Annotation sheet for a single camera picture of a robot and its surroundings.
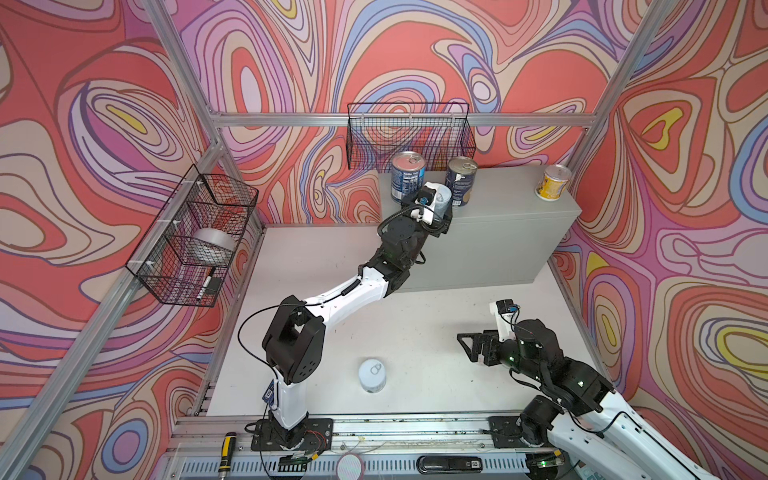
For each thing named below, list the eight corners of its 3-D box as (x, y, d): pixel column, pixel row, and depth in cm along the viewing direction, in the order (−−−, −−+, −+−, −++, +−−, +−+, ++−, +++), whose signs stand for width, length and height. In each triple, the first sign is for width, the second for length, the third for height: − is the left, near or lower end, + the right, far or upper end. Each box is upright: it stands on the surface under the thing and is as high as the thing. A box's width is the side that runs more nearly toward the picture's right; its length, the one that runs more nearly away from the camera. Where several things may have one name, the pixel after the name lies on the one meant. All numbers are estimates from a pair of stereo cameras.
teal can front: (359, 393, 81) (357, 387, 77) (360, 366, 86) (359, 359, 82) (386, 393, 81) (386, 387, 77) (386, 366, 86) (386, 359, 82)
